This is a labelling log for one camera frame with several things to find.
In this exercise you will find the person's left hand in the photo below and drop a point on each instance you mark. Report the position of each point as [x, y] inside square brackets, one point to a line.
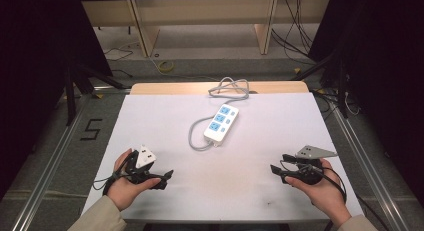
[128, 191]

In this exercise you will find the beige wooden desk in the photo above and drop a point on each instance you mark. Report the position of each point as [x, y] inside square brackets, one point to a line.
[206, 11]

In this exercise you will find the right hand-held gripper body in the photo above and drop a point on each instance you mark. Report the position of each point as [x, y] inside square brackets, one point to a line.
[308, 172]

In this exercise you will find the white table cover sheet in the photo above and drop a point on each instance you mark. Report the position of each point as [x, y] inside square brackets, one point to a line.
[253, 177]

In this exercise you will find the white power strip blue sockets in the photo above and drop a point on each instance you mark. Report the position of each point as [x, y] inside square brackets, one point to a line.
[221, 124]

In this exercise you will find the black metal stand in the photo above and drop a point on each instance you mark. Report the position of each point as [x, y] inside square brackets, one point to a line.
[335, 77]
[71, 91]

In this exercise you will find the wooden table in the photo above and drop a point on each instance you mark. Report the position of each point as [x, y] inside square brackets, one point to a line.
[173, 88]

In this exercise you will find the person's right hand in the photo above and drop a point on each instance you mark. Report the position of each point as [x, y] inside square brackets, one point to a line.
[325, 194]

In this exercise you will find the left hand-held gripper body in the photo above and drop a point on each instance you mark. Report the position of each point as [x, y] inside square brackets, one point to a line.
[144, 157]

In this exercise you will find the aluminium floor rail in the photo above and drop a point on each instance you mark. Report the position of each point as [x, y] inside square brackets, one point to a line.
[370, 164]
[50, 167]

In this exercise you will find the black curtain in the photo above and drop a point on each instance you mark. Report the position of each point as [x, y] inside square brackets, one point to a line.
[383, 74]
[33, 74]

